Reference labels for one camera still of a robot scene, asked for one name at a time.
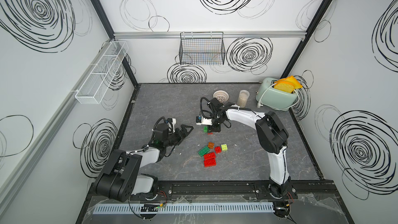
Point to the yellow toast slice back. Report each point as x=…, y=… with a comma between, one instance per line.
x=294, y=81

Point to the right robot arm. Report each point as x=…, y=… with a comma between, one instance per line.
x=272, y=136

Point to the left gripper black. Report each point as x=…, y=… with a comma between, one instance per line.
x=181, y=136

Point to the yellow toast slice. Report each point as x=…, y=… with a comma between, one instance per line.
x=294, y=81
x=284, y=86

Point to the lime yellow lego brick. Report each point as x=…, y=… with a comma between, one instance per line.
x=224, y=147

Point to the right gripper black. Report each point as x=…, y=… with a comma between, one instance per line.
x=212, y=128

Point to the white perforated bowl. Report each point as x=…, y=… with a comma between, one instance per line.
x=221, y=96

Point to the grey slotted cable duct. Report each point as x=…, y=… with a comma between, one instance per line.
x=186, y=208

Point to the black wire basket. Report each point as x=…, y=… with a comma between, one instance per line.
x=202, y=48

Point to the mint green toaster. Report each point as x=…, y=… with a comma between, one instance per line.
x=275, y=99

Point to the translucent plastic cup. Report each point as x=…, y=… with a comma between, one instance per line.
x=243, y=98

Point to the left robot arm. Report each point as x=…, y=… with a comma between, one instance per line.
x=120, y=177

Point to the small red brick centre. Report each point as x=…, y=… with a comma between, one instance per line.
x=218, y=149

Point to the white wire shelf basket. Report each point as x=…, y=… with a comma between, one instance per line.
x=97, y=83

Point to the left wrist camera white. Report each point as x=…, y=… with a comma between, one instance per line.
x=171, y=122

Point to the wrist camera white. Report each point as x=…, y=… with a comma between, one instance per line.
x=201, y=120
x=171, y=122

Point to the red long lego brick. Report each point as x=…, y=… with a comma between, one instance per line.
x=209, y=156

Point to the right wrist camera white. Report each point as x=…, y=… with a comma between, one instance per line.
x=201, y=120

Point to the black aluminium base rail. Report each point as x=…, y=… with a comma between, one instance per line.
x=259, y=189

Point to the yellow toast slice front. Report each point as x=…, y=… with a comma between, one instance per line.
x=284, y=86

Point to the red large lego brick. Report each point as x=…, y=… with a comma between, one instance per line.
x=210, y=163

